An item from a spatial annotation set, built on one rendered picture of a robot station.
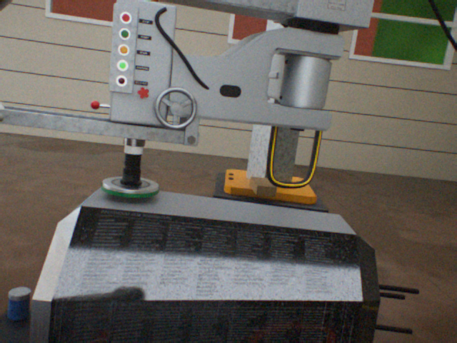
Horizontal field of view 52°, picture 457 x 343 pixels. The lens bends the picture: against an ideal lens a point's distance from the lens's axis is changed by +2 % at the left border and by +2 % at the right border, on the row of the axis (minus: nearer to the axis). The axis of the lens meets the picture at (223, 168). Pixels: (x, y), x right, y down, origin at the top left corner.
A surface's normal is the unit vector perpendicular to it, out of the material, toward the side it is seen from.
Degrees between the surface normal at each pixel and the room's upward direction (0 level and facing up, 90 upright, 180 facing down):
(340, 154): 90
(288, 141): 90
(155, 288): 45
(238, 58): 90
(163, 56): 90
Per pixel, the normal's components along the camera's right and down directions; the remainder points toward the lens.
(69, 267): 0.11, -0.55
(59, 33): 0.07, 0.20
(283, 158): 0.47, 0.23
